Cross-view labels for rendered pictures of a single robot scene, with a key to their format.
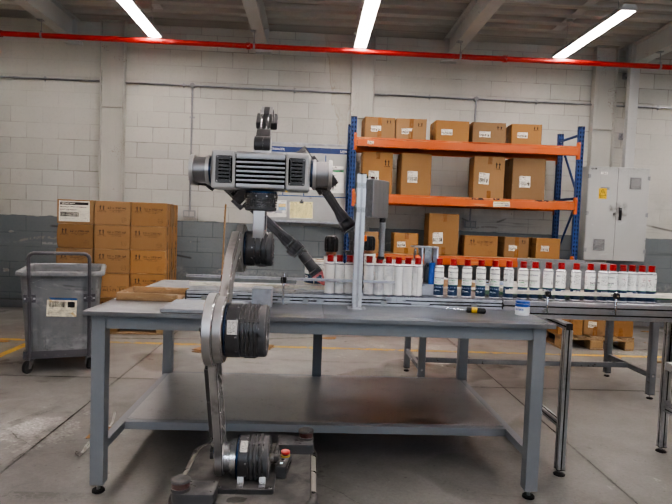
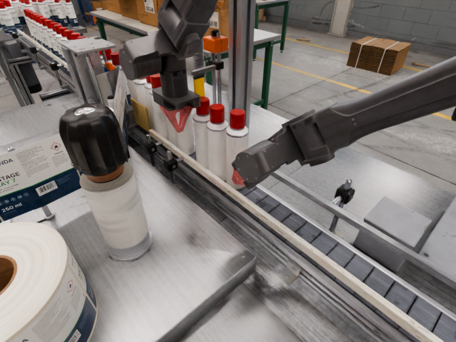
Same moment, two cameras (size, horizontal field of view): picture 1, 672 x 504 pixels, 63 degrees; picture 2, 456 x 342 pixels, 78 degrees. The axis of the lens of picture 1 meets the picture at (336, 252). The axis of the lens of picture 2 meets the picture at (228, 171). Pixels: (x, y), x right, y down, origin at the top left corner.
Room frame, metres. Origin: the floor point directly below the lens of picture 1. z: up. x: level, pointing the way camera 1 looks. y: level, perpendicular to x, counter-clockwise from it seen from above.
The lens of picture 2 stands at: (3.24, 0.43, 1.36)
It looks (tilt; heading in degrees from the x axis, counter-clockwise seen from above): 39 degrees down; 230
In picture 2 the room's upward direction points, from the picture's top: straight up
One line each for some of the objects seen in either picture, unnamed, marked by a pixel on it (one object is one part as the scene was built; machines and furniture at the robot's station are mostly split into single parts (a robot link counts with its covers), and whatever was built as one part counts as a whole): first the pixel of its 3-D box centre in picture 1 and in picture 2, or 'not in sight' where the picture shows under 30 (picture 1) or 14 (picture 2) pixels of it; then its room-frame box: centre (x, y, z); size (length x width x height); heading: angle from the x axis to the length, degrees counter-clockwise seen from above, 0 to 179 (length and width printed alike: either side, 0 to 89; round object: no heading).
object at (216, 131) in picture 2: (339, 274); (218, 145); (2.89, -0.02, 0.98); 0.05 x 0.05 x 0.20
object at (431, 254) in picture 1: (423, 270); (102, 87); (3.00, -0.48, 1.01); 0.14 x 0.13 x 0.26; 93
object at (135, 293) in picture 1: (154, 293); not in sight; (2.84, 0.93, 0.85); 0.30 x 0.26 x 0.04; 93
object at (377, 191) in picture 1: (372, 199); not in sight; (2.81, -0.17, 1.38); 0.17 x 0.10 x 0.19; 148
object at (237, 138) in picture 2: (329, 274); (236, 151); (2.88, 0.03, 0.98); 0.05 x 0.05 x 0.20
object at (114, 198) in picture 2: (330, 261); (112, 188); (3.16, 0.03, 1.03); 0.09 x 0.09 x 0.30
